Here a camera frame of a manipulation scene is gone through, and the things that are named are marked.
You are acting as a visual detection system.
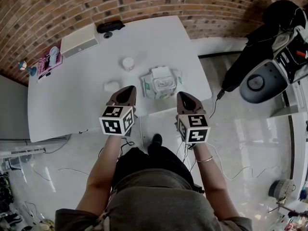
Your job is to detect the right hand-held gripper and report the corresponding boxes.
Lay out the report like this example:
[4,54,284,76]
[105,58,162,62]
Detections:
[177,91,211,144]

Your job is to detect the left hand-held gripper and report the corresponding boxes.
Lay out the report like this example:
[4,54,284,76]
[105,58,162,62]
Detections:
[99,85,138,137]

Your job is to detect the white green wet wipe pack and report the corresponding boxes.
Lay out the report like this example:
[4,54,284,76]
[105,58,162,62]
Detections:
[140,66,183,100]

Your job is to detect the person's right forearm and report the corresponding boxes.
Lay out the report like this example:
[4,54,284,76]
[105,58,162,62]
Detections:
[193,142,240,220]

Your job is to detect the person's left forearm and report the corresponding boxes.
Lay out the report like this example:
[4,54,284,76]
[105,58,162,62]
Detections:
[76,135,123,213]

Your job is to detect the small white cup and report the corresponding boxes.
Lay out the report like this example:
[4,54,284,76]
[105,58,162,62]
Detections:
[122,56,135,71]

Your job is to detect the person's black trousers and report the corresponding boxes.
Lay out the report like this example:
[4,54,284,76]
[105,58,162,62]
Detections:
[112,143,195,190]

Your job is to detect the white rectangular box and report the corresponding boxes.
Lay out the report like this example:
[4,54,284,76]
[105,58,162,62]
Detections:
[60,23,100,59]

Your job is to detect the black oblong case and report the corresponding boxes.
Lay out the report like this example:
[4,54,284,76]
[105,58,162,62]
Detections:
[96,20,126,33]

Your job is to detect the grey swivel chair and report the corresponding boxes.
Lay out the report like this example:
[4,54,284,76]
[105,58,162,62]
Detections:
[239,59,289,104]

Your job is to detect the white handheld fan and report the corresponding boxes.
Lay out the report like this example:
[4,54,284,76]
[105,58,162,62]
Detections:
[49,46,60,66]

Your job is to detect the black and white pen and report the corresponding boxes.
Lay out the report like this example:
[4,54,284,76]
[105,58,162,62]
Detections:
[37,71,51,83]

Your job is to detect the pink box with bottle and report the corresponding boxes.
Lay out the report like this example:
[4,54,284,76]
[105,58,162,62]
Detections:
[36,46,63,76]

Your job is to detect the person's grey shirt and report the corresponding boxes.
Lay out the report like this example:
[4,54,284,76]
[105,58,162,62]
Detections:
[54,168,253,231]

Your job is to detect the small blue desk lamp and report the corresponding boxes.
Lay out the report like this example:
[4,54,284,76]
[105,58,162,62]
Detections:
[18,60,38,77]

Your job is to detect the grey cabinet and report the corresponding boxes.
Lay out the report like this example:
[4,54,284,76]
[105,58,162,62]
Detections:
[0,75,31,141]

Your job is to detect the grey woven basket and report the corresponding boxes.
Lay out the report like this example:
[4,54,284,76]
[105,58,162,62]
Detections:
[268,179,296,199]

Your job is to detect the black power adapter with cable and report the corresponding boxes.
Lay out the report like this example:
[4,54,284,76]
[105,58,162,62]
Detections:
[209,89,226,119]

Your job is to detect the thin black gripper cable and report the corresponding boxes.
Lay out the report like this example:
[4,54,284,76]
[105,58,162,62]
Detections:
[119,137,136,158]

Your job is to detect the gold bracelet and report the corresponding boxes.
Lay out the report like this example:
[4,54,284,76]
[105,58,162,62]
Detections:
[196,155,214,163]

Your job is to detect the white floor cable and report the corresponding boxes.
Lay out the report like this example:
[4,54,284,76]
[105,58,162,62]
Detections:
[209,143,282,180]

